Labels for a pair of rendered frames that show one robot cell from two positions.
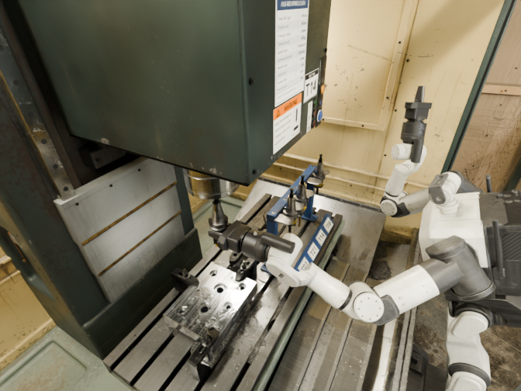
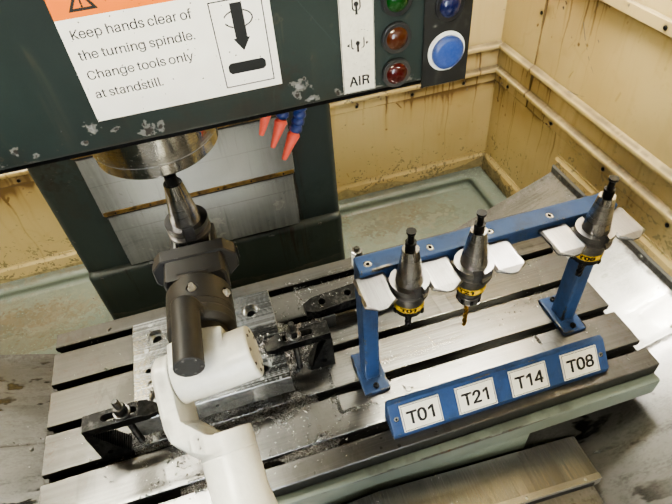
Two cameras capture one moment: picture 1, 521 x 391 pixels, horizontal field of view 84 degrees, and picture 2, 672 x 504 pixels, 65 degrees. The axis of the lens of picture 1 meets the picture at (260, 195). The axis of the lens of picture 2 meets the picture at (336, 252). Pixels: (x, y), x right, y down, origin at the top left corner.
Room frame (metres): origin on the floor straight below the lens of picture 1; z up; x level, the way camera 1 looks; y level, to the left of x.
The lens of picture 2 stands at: (0.49, -0.45, 1.84)
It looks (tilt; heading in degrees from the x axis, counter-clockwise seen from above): 45 degrees down; 47
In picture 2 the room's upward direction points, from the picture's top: 6 degrees counter-clockwise
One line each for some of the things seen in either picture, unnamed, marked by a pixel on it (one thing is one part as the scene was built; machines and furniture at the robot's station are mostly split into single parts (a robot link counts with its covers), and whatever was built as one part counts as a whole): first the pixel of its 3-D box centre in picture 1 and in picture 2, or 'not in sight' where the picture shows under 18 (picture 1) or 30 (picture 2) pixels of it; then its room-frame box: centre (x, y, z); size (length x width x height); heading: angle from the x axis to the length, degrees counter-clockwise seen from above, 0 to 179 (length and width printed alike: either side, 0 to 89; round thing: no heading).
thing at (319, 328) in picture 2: (245, 272); (299, 345); (0.84, 0.07, 0.97); 0.13 x 0.03 x 0.15; 150
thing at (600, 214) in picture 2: (319, 167); (601, 212); (1.22, -0.29, 1.26); 0.04 x 0.04 x 0.07
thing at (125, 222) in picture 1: (137, 223); (191, 161); (0.96, 0.52, 1.16); 0.48 x 0.05 x 0.51; 150
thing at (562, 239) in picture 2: (315, 181); (564, 241); (1.18, -0.26, 1.21); 0.07 x 0.05 x 0.01; 60
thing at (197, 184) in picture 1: (211, 167); (143, 103); (0.74, 0.14, 1.54); 0.16 x 0.16 x 0.12
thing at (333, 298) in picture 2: (244, 247); (360, 297); (1.04, 0.08, 0.93); 0.26 x 0.05 x 0.06; 155
